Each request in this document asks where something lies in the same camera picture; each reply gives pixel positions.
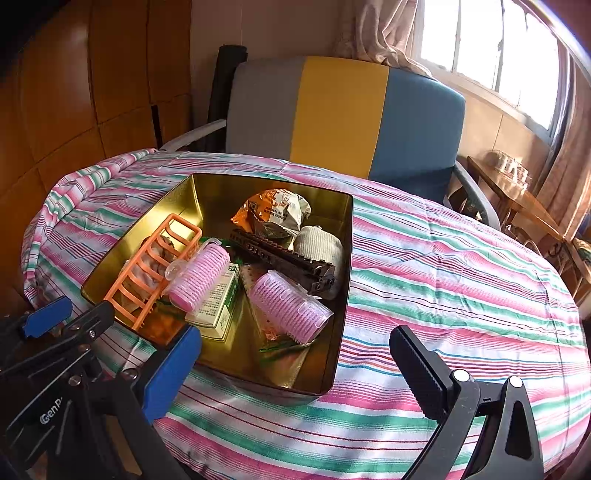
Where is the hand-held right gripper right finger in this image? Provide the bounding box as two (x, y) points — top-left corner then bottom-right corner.
(389, 325), (546, 480)

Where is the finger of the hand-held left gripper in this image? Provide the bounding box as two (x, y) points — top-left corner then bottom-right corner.
(0, 301), (116, 398)
(0, 295), (74, 365)

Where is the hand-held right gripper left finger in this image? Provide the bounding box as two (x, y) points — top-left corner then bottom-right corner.
(65, 325), (202, 480)

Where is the green white carton box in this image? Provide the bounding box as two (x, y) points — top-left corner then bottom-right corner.
(185, 263), (241, 342)

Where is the pink hair roller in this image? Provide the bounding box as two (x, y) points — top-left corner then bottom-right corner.
(249, 270), (334, 346)
(165, 242), (232, 312)

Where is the white ribbed sock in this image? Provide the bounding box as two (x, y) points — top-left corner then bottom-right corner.
(293, 225), (345, 280)

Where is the orange plastic ladder frame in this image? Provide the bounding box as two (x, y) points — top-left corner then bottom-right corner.
(104, 213), (204, 330)

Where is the dark brown building block bar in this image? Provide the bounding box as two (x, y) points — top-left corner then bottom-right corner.
(229, 227), (337, 302)

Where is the gold metal tin container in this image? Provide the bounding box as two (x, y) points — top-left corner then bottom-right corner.
(81, 173), (354, 408)

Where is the orange snack packet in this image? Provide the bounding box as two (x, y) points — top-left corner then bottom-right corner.
(231, 189), (312, 241)

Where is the pink green striped cloth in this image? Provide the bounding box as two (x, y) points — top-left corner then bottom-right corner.
(21, 148), (580, 480)

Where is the wooden side table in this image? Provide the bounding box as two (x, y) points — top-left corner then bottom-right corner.
(466, 156), (591, 296)

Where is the green patterned cloth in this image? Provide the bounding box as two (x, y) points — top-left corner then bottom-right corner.
(570, 237), (591, 273)

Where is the group of glass cups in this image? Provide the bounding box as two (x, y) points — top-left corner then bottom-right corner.
(485, 150), (532, 188)

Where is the wooden panel wardrobe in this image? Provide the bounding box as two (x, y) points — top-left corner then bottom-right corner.
(0, 0), (195, 195)

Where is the beige curtain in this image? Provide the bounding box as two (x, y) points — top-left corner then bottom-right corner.
(536, 46), (591, 241)
(335, 0), (435, 77)

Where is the grey yellow blue armchair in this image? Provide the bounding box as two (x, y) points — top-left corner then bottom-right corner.
(159, 44), (502, 232)

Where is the barred glass window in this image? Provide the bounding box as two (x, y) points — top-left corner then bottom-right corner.
(413, 0), (568, 134)

